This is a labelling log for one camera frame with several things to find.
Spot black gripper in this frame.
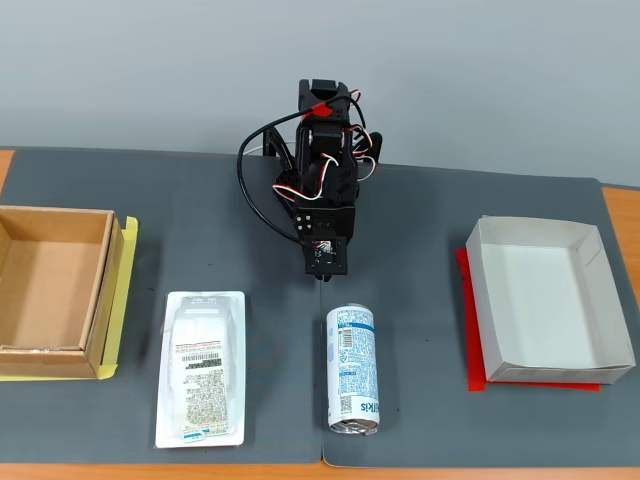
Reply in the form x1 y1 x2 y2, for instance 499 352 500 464
293 203 357 283

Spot white blue Milkis can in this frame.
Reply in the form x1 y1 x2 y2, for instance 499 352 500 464
325 302 382 438

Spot white paper box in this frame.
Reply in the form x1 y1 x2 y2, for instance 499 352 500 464
465 215 637 385

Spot brown cardboard box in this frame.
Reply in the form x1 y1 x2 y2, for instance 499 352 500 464
0 204 125 380

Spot dark grey desk mat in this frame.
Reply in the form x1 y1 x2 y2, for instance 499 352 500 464
0 147 326 467
319 163 640 470

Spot white plastic blister package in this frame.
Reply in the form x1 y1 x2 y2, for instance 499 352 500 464
154 290 247 449

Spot red paper sheet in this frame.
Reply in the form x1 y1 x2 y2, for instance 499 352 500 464
454 248 602 394

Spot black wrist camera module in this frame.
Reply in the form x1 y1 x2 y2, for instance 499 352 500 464
303 234 350 277

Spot red white black servo wires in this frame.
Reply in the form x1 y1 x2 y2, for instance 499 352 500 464
272 89 379 202

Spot thick black cable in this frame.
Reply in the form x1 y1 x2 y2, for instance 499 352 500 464
237 94 365 242

